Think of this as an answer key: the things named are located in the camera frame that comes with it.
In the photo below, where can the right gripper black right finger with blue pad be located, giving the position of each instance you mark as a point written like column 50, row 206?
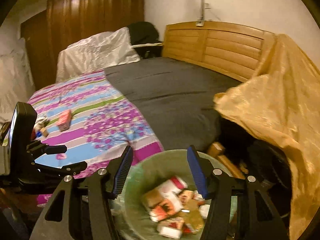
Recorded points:
column 257, row 217

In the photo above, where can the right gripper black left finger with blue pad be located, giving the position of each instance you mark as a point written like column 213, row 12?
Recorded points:
column 79, row 208

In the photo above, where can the white pink box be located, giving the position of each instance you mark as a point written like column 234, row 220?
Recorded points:
column 174, row 185

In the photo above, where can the red long carton box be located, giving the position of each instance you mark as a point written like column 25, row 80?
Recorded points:
column 171, row 228

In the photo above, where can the green trash bin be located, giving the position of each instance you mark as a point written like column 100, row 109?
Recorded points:
column 132, row 219

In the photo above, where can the tan sponge block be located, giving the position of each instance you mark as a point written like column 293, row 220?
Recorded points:
column 44, row 132

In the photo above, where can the white crumpled wrapper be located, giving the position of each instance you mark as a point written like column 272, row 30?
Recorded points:
column 41, row 122

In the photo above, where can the wooden chair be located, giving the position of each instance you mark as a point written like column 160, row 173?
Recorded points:
column 216, row 150

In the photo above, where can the pink milk carton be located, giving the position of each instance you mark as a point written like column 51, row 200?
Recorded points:
column 64, row 120

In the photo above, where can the floral purple bedsheet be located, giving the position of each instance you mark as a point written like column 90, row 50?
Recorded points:
column 103, row 123

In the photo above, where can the golden draped cloth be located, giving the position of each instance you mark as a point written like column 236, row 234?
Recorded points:
column 280, row 105

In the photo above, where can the dark grey blanket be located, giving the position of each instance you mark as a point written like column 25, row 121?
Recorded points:
column 175, row 98

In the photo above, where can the wooden headboard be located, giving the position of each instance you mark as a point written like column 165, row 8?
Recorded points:
column 234, row 50

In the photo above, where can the wooden wardrobe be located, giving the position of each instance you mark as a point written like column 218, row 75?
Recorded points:
column 64, row 22

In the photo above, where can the black clothes pile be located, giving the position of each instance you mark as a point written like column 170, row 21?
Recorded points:
column 144, row 38

